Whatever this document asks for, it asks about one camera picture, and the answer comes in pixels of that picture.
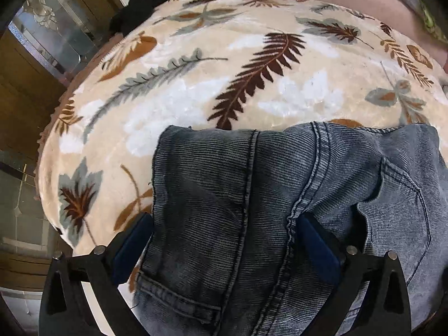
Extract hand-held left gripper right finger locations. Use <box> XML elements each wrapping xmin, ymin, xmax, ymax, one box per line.
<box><xmin>297</xmin><ymin>213</ymin><xmax>412</xmax><ymax>336</ymax></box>

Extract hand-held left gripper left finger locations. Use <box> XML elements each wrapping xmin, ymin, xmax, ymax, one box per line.
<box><xmin>38</xmin><ymin>213</ymin><xmax>155</xmax><ymax>336</ymax></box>

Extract grey-blue denim pants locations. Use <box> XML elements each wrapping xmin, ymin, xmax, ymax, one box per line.
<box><xmin>132</xmin><ymin>121</ymin><xmax>448</xmax><ymax>336</ymax></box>

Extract beige leaf-printed blanket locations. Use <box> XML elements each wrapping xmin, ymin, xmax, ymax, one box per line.
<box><xmin>37</xmin><ymin>0</ymin><xmax>448</xmax><ymax>288</ymax></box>

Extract wooden door with glass panel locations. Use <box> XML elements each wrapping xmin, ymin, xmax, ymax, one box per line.
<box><xmin>0</xmin><ymin>0</ymin><xmax>132</xmax><ymax>289</ymax></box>

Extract black cloth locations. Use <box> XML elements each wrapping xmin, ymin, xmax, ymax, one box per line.
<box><xmin>109</xmin><ymin>0</ymin><xmax>193</xmax><ymax>37</ymax></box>

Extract green printed blanket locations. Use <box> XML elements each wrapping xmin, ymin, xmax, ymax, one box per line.
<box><xmin>419</xmin><ymin>3</ymin><xmax>443</xmax><ymax>41</ymax></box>

